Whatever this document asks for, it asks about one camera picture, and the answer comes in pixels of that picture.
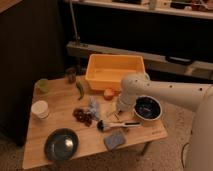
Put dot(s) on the dark blue ceramic bowl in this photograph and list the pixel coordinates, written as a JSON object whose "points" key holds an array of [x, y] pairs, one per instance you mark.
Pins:
{"points": [[147, 108]]}

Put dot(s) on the dark glass cup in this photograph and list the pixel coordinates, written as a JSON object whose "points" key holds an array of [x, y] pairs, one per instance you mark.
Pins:
{"points": [[71, 74]]}

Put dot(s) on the yellow plastic bin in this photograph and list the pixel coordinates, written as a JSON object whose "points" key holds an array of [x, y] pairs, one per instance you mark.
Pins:
{"points": [[106, 70]]}

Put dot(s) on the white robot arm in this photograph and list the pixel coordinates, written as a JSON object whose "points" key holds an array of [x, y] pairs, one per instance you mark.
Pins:
{"points": [[193, 96]]}

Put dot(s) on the green plastic cup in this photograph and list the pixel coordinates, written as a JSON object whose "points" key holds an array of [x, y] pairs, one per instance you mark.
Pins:
{"points": [[42, 85]]}

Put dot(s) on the orange round fruit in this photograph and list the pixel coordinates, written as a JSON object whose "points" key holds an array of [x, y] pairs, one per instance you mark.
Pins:
{"points": [[108, 94]]}

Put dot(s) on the grey metal plate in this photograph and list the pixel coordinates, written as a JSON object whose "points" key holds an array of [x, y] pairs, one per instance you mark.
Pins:
{"points": [[61, 145]]}

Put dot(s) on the black and white brush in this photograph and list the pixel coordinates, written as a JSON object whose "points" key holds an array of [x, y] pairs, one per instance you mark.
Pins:
{"points": [[104, 126]]}

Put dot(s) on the blue sponge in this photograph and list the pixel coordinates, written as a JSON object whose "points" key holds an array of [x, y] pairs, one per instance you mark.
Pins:
{"points": [[114, 140]]}

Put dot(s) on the metal pole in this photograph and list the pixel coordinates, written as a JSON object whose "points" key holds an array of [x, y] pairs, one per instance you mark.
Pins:
{"points": [[77, 38]]}

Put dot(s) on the crumpled clear plastic bag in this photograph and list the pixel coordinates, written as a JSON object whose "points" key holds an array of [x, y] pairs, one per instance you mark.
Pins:
{"points": [[94, 108]]}

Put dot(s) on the white paper cup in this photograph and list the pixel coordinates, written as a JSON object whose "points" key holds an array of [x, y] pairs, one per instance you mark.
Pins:
{"points": [[40, 109]]}

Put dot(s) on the white shelf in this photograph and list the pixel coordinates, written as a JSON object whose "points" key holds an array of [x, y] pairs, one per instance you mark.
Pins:
{"points": [[144, 7]]}

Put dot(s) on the bunch of dark grapes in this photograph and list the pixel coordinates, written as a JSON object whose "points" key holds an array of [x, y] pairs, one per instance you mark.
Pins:
{"points": [[82, 116]]}

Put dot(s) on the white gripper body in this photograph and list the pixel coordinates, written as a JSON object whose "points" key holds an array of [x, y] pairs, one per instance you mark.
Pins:
{"points": [[124, 102]]}

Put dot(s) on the green chili pepper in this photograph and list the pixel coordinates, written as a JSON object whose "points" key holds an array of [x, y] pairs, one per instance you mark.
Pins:
{"points": [[80, 89]]}

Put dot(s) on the wooden table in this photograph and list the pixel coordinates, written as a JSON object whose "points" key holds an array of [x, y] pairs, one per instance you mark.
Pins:
{"points": [[62, 99]]}

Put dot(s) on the metal rail beam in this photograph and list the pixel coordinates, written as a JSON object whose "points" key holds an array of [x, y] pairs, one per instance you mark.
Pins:
{"points": [[197, 69]]}

